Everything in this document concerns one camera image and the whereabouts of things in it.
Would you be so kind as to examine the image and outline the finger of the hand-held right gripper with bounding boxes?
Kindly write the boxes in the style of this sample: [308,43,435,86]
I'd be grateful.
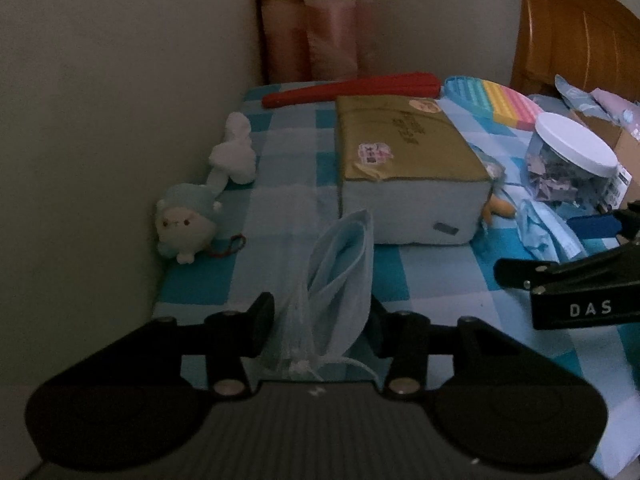
[567,200,640,244]
[493,245,640,297]

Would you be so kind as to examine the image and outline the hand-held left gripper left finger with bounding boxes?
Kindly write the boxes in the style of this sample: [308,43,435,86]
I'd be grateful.
[127,292,276,399]

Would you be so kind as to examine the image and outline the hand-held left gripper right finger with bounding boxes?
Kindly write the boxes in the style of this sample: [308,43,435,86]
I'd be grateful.
[369,296,508,402]

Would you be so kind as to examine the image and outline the clear plastic drawstring bag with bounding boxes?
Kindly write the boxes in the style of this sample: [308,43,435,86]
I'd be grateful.
[257,185,383,384]

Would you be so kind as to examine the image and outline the blue face mask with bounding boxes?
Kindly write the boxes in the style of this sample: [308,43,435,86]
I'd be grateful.
[306,209,375,357]

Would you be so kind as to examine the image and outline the sheep plush toy teal hat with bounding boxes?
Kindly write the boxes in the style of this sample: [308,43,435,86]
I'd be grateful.
[154,183,224,265]

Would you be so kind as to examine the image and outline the crumpled blue face masks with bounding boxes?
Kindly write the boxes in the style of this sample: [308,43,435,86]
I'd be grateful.
[514,195,589,264]

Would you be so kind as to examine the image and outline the small orange plush toy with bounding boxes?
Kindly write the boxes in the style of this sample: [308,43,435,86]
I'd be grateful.
[480,192,519,224]

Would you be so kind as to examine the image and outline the clear jar white lid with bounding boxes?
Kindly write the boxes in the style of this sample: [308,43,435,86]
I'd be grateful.
[522,112,621,209]

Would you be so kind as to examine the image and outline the cardboard box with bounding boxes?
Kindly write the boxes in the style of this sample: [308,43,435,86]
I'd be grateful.
[570,105,640,212]

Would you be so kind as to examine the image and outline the pale blue printed cloth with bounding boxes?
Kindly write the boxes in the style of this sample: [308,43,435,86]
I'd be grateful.
[554,73,640,142]

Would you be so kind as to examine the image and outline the rainbow pop bubble toy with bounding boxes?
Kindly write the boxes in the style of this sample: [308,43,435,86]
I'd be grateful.
[443,75,544,134]

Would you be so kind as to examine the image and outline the blue checked bedsheet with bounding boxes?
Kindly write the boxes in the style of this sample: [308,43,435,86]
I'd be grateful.
[151,80,640,463]

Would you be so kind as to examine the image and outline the white plush toy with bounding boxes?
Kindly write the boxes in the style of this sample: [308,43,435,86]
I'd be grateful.
[208,112,259,187]

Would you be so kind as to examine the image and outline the gold tissue pack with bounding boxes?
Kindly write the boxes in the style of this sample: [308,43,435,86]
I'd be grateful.
[334,93,494,246]

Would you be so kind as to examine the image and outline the wooden headboard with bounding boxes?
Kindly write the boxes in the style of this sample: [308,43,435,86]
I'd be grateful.
[508,0,640,99]

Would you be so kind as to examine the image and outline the red folded fan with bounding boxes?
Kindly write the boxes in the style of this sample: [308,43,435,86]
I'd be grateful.
[262,72,442,110]

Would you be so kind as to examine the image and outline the red keychain cord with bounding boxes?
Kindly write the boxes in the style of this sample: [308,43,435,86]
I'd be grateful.
[210,233,247,258]

